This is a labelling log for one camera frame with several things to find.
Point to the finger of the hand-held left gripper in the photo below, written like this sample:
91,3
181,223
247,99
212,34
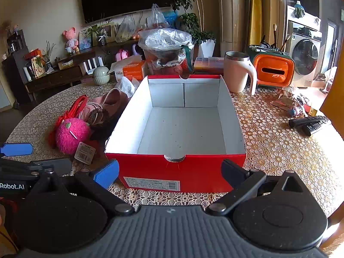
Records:
55,165
16,149

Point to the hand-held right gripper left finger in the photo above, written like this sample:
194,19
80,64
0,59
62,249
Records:
107,170

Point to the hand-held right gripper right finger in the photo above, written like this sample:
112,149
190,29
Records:
232,170

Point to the pink plush strawberry toy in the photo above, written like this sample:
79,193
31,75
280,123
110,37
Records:
71,135

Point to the red knitted cloth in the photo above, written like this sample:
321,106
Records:
77,107

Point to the pink slipper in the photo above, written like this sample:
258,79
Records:
114,100

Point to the red shoe box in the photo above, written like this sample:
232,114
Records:
174,126

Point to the gold patterned tablecloth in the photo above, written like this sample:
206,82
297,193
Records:
268,150

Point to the dark side cabinet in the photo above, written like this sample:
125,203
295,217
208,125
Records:
13,80

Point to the white paper napkin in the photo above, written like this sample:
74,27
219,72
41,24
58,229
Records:
125,86

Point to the wooden television cabinet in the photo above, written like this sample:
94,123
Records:
61,75

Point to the small toy figure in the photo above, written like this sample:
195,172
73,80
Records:
295,110

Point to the crumpled snack wrappers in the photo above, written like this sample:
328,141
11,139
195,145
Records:
286,100

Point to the black remote control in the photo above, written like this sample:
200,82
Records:
317,128
306,121

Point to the pale green ceramic jar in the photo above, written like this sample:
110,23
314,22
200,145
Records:
101,75

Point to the small yellow box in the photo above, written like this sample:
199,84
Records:
313,111

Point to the orange tissue box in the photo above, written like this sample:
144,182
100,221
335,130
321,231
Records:
131,70

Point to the white router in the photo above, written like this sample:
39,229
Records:
92,65

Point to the clear bead organiser box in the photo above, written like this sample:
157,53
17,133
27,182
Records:
208,64

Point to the orange and green pen holder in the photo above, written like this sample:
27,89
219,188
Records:
271,68

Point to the small basketball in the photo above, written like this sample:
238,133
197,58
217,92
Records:
172,71

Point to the pink plush bear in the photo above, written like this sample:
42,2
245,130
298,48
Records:
70,39

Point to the yellow chair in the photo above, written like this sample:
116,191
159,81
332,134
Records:
334,96

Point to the small plant in vase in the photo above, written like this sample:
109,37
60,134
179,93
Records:
101,36

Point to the plastic bag of fruit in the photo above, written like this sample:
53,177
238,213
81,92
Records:
166,48

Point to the washing machine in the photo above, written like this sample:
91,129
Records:
306,56

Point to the paint brush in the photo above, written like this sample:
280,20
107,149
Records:
285,41
274,33

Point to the clear plastic bag with food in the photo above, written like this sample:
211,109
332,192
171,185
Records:
125,29

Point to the potted green plant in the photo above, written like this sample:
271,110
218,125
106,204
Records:
193,21

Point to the beige standing air conditioner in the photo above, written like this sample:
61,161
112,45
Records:
232,13

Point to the yellow curtain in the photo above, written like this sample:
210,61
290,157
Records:
255,10

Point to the clear plastic bag with tray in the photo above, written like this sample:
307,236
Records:
156,16

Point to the wooden photo frame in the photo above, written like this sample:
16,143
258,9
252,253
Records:
107,32

